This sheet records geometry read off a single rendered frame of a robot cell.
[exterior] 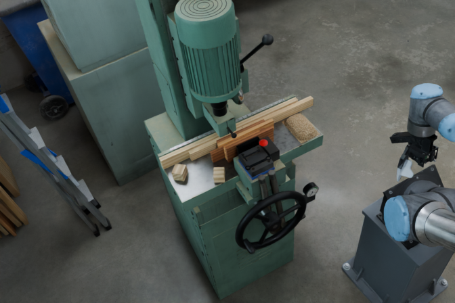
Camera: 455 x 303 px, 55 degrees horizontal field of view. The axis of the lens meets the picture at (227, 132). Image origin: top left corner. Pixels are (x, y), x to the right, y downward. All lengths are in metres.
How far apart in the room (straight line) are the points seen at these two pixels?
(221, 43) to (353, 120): 1.89
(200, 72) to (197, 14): 0.18
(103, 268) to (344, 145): 1.62
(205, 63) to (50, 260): 1.73
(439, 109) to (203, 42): 0.73
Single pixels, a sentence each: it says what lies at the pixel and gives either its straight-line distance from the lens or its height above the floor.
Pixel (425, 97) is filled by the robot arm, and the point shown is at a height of 1.19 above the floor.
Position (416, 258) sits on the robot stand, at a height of 0.55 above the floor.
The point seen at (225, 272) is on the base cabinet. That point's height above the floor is 0.26.
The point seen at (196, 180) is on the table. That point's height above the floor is 0.90.
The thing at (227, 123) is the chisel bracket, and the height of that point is 1.06.
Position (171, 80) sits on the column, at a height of 1.15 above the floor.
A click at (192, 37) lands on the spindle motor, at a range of 1.28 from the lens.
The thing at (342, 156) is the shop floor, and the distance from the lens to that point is 2.84.
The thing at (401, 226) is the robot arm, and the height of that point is 0.86.
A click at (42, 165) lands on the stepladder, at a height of 0.67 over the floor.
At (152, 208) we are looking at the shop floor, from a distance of 2.69.
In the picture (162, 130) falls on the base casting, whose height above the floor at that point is 0.80.
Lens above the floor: 2.16
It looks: 47 degrees down
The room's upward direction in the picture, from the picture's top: 8 degrees counter-clockwise
